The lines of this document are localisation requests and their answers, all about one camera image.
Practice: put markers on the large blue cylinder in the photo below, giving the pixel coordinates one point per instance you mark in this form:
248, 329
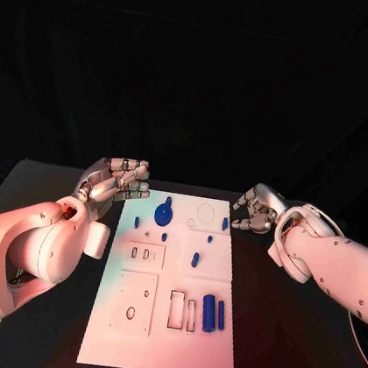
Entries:
209, 313

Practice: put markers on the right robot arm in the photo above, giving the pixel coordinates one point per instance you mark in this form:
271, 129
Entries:
335, 259

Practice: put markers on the thin blue cylinder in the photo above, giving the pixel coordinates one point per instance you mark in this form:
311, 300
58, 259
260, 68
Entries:
221, 315

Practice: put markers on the white task board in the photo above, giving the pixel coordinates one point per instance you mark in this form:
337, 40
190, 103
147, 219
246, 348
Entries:
169, 284

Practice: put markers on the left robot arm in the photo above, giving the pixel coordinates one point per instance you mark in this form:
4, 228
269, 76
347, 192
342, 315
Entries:
5, 243

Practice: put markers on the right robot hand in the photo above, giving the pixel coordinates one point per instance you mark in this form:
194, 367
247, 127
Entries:
263, 209

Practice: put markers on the blue gear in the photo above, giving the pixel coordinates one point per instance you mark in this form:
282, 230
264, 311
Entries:
163, 213

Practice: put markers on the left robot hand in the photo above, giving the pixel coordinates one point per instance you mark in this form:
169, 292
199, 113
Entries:
118, 180

